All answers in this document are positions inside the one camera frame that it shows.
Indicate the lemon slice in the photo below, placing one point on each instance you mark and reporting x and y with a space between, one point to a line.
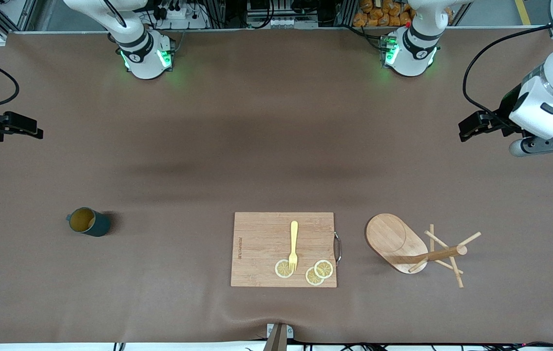
282 269
325 268
313 278

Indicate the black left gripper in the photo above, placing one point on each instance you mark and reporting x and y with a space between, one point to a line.
504 115

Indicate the wooden mug tree rack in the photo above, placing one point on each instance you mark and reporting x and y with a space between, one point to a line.
386 234

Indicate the yellow plastic fork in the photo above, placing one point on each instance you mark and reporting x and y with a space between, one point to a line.
294 239

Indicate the front camera support post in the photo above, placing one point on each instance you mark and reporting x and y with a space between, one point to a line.
276 339

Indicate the dark teal ribbed cup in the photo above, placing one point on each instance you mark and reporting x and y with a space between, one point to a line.
88 223

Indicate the white power strip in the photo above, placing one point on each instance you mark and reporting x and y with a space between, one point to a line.
176 12

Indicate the table cover mat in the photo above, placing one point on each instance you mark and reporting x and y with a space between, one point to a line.
159 146

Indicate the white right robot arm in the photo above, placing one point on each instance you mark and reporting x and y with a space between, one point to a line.
147 58

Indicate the bamboo cutting board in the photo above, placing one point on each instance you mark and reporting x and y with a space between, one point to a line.
261 248

